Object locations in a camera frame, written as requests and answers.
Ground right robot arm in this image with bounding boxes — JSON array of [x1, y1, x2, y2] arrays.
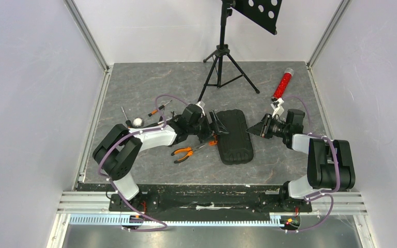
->
[[247, 109, 356, 211]]

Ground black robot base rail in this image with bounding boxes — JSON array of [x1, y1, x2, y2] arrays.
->
[[109, 184, 313, 222]]

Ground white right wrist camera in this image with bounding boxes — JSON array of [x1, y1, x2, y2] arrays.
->
[[271, 98, 284, 118]]

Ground small orange-black precision screwdriver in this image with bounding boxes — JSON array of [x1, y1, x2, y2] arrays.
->
[[147, 100, 172, 117]]

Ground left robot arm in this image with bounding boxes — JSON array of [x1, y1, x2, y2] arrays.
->
[[92, 104, 229, 211]]

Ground orange-handled pliers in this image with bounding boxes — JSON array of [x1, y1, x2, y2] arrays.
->
[[171, 144, 206, 164]]

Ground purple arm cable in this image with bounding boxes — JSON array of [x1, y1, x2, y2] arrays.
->
[[280, 96, 341, 234], [97, 95, 191, 233]]

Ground claw hammer black handle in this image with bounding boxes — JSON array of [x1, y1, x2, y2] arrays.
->
[[143, 118, 172, 128]]

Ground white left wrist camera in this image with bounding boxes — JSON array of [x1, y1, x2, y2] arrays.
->
[[196, 101, 206, 116]]

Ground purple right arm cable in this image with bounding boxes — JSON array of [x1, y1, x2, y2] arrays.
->
[[280, 96, 341, 234]]

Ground black plastic tool case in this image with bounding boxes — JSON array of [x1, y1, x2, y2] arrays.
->
[[217, 110, 254, 165]]

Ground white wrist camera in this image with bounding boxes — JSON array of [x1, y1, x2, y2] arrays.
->
[[196, 101, 206, 116], [271, 98, 284, 118]]

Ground black music stand tripod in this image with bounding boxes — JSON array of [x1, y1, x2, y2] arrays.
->
[[198, 0, 282, 102]]

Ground red glitter tube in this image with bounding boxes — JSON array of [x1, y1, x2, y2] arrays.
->
[[271, 68, 294, 102]]

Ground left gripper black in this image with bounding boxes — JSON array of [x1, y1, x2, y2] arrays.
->
[[188, 110, 228, 144]]

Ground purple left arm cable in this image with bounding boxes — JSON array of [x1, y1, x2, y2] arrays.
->
[[97, 95, 191, 233]]

